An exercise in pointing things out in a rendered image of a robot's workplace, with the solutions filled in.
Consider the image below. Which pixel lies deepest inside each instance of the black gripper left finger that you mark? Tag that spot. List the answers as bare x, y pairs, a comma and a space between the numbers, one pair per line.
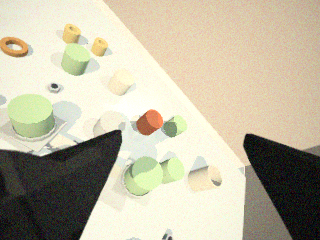
58, 191

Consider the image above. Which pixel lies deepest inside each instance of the orange cylinder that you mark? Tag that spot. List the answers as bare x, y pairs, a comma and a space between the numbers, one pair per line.
149, 122

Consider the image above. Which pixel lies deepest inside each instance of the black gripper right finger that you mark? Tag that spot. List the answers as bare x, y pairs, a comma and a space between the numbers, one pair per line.
291, 178

